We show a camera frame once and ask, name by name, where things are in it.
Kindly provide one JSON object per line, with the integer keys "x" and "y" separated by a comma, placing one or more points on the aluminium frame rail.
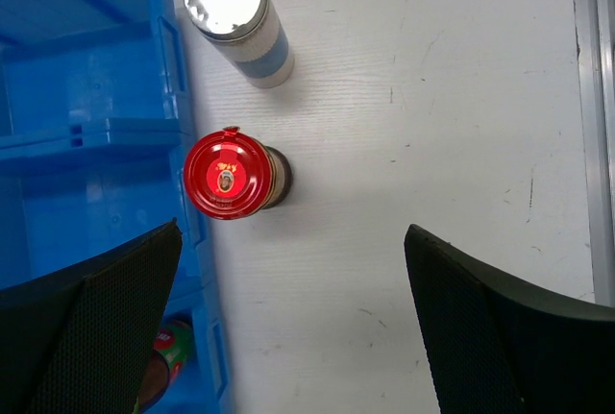
{"x": 595, "y": 55}

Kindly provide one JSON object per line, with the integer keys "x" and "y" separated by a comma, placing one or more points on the green-labelled sauce bottle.
{"x": 173, "y": 347}

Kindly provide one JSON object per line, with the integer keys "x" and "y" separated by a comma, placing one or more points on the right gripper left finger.
{"x": 78, "y": 340}

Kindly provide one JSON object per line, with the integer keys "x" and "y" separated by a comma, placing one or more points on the right red-lidded sauce jar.
{"x": 230, "y": 175}

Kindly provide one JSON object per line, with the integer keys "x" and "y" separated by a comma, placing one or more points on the right silver-capped white shaker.
{"x": 248, "y": 34}

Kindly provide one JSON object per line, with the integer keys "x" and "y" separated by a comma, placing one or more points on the blue three-compartment plastic bin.
{"x": 96, "y": 123}

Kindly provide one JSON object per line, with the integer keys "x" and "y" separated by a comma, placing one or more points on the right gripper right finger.
{"x": 498, "y": 344}

